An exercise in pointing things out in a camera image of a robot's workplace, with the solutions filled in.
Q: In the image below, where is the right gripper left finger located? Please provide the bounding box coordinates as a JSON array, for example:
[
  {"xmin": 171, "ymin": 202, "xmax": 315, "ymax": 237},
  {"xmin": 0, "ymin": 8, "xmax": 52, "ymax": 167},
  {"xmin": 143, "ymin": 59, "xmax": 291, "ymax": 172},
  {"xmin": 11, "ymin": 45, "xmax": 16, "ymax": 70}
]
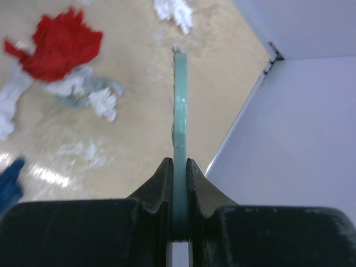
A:
[{"xmin": 1, "ymin": 158, "xmax": 172, "ymax": 266}]

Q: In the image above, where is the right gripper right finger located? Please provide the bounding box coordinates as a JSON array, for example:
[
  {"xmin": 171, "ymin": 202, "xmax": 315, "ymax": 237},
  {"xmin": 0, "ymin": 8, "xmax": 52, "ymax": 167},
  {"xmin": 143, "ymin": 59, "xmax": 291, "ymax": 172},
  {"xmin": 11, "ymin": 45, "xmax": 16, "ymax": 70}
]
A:
[{"xmin": 186, "ymin": 159, "xmax": 355, "ymax": 266}]

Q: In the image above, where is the mint green hand brush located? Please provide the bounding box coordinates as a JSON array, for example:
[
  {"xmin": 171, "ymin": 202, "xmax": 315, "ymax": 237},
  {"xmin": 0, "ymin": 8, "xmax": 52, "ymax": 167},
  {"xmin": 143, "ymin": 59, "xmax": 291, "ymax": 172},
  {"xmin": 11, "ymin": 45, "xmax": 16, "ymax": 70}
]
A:
[{"xmin": 171, "ymin": 48, "xmax": 189, "ymax": 243}]

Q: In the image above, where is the red paper scrap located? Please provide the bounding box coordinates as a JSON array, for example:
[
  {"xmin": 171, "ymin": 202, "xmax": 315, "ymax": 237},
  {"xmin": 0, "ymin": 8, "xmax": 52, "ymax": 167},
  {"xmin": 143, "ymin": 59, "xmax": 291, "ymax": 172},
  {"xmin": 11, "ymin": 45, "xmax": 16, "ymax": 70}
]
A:
[{"xmin": 3, "ymin": 7, "xmax": 103, "ymax": 82}]

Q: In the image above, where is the blue paper scrap right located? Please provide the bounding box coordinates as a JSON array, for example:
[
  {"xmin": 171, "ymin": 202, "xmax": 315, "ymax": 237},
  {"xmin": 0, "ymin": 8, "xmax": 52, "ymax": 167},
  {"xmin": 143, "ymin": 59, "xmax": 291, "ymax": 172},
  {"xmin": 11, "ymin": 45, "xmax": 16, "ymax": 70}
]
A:
[{"xmin": 1, "ymin": 157, "xmax": 25, "ymax": 216}]

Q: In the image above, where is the grey white paper scrap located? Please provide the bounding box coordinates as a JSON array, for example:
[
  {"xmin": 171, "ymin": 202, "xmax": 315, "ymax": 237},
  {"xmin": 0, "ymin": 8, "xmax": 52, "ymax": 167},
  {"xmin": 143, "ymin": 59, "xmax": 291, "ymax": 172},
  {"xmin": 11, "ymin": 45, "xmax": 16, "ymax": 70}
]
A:
[{"xmin": 44, "ymin": 65, "xmax": 125, "ymax": 122}]

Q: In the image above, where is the small white paper scrap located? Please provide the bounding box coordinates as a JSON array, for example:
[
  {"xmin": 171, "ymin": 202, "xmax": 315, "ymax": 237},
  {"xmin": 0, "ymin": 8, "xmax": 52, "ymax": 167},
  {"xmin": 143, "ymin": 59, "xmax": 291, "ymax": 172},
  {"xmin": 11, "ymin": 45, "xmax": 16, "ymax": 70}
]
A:
[{"xmin": 154, "ymin": 0, "xmax": 194, "ymax": 35}]

